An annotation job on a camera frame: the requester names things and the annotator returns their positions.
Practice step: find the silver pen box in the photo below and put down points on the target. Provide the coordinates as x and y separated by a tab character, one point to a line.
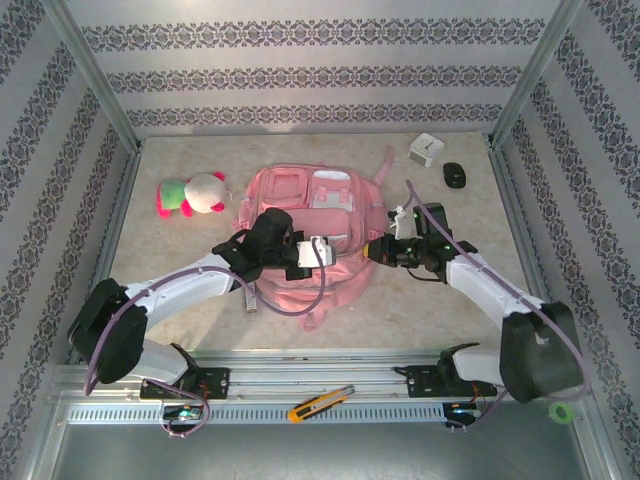
251	302

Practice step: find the white square clock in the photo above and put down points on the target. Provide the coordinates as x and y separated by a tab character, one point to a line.
427	147

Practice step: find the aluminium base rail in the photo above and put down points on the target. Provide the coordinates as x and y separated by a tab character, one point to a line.
300	372

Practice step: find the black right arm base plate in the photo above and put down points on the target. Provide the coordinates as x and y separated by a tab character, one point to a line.
420	382

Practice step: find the white pink green plush toy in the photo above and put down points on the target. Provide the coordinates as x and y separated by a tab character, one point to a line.
205	192

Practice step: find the aluminium side rail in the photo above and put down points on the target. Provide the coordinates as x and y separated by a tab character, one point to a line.
112	225
505	180

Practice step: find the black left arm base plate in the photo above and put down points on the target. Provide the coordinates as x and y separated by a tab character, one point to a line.
217	382

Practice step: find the pink backpack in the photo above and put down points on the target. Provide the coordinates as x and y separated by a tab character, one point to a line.
345	285

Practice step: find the black computer mouse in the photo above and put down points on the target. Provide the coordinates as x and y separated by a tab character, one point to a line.
454	175

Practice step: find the aluminium frame post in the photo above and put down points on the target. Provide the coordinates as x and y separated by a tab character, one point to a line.
90	75
535	75

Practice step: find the yellow utility knife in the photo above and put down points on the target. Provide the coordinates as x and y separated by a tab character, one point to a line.
320	402

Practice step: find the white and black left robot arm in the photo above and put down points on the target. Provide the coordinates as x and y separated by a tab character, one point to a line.
185	290

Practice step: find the green tape roll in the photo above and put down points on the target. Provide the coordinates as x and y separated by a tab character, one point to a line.
554	412

